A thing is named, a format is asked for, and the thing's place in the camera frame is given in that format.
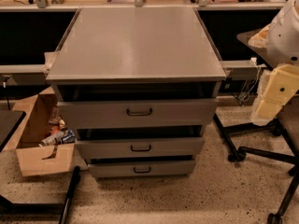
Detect grey top drawer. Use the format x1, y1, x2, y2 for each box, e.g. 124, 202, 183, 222
58, 99, 218, 129

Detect grey drawer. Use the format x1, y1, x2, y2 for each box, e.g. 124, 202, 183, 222
58, 99, 218, 129
75, 137, 204, 160
88, 161, 195, 178

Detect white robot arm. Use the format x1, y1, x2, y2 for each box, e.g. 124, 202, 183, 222
250, 0, 299, 126

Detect grey bottom drawer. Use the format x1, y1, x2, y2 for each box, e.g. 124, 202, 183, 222
88, 161, 195, 178

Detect grey drawer cabinet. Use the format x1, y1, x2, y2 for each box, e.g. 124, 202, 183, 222
47, 7, 226, 166

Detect grey middle drawer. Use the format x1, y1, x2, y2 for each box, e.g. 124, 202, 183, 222
75, 137, 204, 160

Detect open cardboard box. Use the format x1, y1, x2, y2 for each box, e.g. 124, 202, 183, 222
4, 88, 74, 176

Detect trash items in box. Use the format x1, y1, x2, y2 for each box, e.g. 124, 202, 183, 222
38, 107, 76, 147

